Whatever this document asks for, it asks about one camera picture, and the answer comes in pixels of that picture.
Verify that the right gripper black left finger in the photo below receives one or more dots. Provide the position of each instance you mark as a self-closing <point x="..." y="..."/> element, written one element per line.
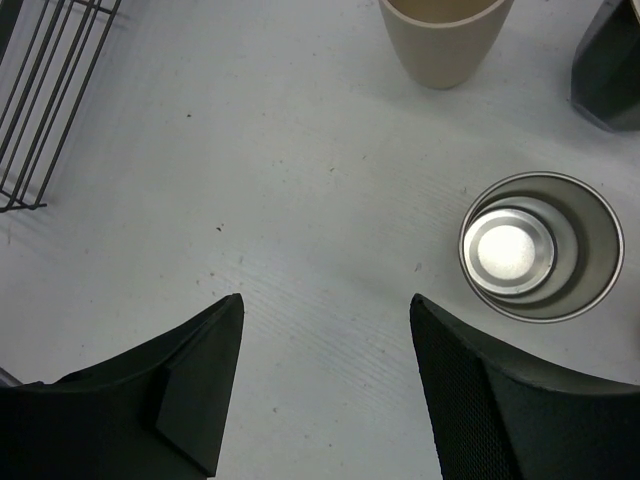
<point x="156" y="411"/>

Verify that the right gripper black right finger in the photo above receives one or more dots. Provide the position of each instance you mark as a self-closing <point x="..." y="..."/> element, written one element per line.
<point x="498" y="412"/>

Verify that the black wire dish rack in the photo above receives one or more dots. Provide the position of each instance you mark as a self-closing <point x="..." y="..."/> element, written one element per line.
<point x="49" y="51"/>

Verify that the beige cup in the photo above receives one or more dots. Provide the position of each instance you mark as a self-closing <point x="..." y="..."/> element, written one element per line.
<point x="441" y="44"/>

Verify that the black mug cream inside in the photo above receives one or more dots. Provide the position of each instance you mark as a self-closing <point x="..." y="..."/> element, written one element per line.
<point x="605" y="70"/>

